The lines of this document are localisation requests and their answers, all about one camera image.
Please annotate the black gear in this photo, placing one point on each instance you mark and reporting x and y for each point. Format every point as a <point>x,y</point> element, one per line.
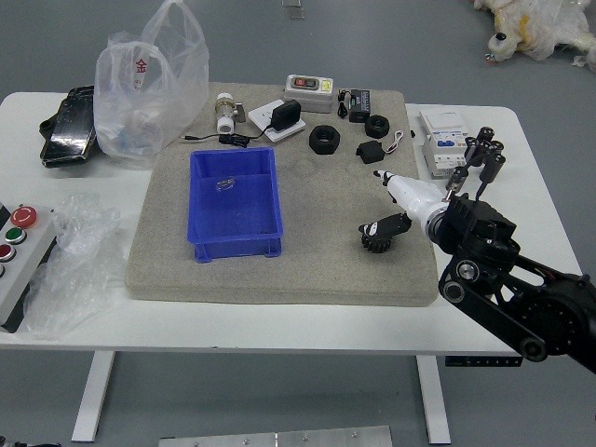
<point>378,244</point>

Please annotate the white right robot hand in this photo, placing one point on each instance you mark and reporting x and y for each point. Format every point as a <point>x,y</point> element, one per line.
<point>414,195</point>

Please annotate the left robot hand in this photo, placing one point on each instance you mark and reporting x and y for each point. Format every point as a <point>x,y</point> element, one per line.
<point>25,442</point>

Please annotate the white wall socket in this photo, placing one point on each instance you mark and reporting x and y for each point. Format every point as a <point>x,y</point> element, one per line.
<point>259,117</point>

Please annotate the small black nut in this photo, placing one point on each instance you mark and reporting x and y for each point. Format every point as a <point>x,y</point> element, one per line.
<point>371,131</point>

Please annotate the grey push-button control box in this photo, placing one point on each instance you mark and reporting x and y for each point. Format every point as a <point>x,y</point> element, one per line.
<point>23,251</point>

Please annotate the metal floor socket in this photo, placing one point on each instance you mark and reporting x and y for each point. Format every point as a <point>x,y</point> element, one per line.
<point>292,8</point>

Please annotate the silver metal plate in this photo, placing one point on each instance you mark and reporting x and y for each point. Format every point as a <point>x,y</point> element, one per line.
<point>279,438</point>

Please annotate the crumpled clear plastic bag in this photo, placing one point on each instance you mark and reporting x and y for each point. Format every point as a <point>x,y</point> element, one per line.
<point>74,274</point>

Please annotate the white plastic bag red print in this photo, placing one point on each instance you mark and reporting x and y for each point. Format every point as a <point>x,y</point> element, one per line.
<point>139,102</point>

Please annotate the brass valve with white ends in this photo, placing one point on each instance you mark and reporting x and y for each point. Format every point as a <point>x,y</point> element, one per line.
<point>224,113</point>

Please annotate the white table leg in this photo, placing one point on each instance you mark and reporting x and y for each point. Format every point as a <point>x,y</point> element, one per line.
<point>433,400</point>
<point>93,396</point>

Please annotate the small black capacitor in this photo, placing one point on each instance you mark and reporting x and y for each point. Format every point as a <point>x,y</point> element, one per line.
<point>487,132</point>
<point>461,179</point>
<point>480,151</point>
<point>469,146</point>
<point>497,146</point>

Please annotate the large black capacitor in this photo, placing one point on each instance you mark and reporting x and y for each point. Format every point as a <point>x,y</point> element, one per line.
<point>493,167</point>

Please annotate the white circuit breaker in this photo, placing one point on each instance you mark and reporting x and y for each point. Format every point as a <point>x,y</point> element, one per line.
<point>441,135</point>

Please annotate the big black nut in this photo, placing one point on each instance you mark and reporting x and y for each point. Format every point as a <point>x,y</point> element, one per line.
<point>318,145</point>

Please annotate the plush toy in plastic wrap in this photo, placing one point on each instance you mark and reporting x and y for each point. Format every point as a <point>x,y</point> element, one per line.
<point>535,28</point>

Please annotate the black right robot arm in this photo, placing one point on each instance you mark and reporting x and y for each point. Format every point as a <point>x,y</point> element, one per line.
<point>503,279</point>

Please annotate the blue plastic box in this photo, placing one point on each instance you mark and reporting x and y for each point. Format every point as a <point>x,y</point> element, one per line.
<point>233,209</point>

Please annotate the grey red-green switch box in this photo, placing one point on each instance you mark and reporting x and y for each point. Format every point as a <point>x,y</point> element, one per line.
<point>307,95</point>

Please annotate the black labelled power module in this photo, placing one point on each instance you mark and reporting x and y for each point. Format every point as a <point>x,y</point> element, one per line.
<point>359,106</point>

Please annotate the grey-brown mat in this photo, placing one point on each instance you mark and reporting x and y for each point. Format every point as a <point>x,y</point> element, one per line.
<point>302,270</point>

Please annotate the black table control panel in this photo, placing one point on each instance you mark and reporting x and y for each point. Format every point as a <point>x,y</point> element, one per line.
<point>482,361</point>

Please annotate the black plastic tray stack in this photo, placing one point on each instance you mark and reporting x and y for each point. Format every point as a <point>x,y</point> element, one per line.
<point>67,135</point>

